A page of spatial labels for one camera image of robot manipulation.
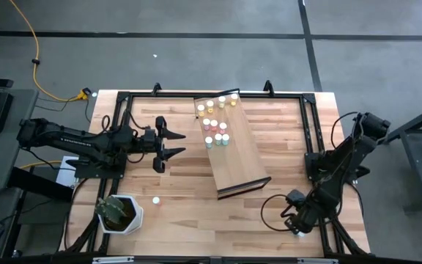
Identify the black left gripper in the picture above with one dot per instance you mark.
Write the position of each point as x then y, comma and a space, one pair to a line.
159, 122

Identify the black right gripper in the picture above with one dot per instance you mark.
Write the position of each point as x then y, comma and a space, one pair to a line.
304, 220

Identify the pink medicine bottle white cap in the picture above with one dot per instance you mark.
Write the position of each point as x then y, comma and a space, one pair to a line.
206, 122
214, 123
155, 200
222, 126

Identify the yellow medicine bottle white cap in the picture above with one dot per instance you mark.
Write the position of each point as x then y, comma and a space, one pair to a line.
210, 104
200, 108
221, 99
234, 97

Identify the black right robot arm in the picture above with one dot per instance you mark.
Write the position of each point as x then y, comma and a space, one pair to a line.
365, 135

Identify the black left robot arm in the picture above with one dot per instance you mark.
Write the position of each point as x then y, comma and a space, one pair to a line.
79, 141

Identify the white hexagonal planter pot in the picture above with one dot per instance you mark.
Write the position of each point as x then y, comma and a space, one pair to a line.
137, 216

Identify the green succulent plant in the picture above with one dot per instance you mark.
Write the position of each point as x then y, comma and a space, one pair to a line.
112, 210

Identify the yellow black power plug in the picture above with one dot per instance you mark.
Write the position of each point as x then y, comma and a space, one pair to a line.
83, 95

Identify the black floor tape strip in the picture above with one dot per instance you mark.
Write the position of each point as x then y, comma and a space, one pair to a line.
123, 34

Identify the black slanted beam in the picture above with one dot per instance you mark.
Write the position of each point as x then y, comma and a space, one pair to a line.
39, 183

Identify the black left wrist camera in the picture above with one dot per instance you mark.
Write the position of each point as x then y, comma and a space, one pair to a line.
148, 138

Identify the silver metal bracket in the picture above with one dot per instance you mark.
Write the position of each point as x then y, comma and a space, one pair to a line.
317, 260
112, 259

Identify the black frame bracket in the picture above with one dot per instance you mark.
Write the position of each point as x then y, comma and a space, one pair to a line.
268, 87
156, 88

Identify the wooden shelf black metal frame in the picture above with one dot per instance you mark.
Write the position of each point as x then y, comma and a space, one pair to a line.
240, 161

